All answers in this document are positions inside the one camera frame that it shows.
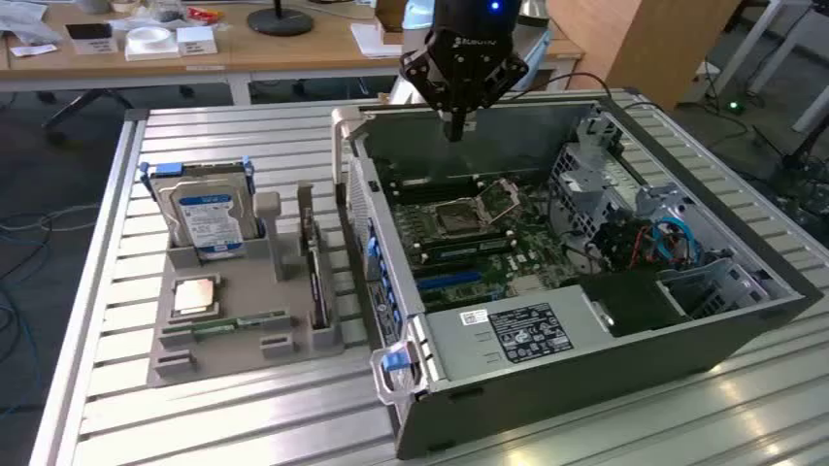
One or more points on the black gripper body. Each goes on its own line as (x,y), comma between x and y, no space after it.
(466,53)

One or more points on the black graphics card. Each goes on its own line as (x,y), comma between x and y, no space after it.
(317,291)

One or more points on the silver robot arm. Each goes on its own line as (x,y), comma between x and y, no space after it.
(414,39)

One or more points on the white paper stack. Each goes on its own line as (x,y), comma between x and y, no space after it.
(375,41)

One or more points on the cardboard box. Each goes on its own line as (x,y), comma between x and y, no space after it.
(389,14)

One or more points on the wooden cabinet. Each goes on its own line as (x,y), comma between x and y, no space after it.
(647,48)

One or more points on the black RAM slot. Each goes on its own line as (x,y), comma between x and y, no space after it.
(430,183)
(434,196)

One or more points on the black lamp base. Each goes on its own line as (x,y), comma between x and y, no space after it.
(279,22)

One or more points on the metal drive cage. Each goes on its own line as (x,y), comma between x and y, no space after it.
(582,184)

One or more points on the CPU socket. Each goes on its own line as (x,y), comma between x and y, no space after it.
(456,218)

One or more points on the small white box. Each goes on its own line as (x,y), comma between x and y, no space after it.
(709,82)

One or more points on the white cube box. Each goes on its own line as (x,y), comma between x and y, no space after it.
(195,41)

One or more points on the red yellow packet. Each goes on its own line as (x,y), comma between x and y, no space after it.
(200,14)

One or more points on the blue card retention clip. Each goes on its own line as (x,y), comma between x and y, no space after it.
(387,294)
(372,245)
(381,271)

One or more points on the green motherboard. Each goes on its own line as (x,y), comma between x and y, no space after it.
(518,262)

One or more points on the flat white box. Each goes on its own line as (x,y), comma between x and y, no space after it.
(152,52)

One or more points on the white tape roll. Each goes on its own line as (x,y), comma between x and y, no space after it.
(147,35)

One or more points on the hard disk in blue carrier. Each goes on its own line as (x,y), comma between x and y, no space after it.
(204,218)

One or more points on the black equipment stand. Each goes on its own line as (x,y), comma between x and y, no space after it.
(797,160)

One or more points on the wooden desk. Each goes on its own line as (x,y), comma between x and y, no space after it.
(97,65)

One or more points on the black-topped white box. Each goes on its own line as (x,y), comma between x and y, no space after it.
(90,39)

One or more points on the grey cup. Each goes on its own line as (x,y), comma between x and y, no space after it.
(93,6)

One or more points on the grey parts rack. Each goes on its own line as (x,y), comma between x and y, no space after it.
(245,291)

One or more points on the metal disk bay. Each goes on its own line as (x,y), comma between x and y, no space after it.
(711,291)

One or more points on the copper-topped CPU chip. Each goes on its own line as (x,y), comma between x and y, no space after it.
(193,293)

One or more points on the grey power supply unit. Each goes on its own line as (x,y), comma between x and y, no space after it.
(466,349)

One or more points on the white paper slip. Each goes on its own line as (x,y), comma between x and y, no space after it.
(32,50)

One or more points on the blue case latch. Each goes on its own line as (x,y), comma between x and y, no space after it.
(392,362)

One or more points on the green RAM stick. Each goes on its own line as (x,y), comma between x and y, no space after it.
(220,324)

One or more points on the clear plastic bag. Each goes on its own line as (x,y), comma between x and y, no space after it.
(25,22)

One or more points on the dark grey PC case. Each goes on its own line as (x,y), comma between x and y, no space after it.
(582,398)

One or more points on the white table frame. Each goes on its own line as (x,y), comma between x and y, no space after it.
(779,43)

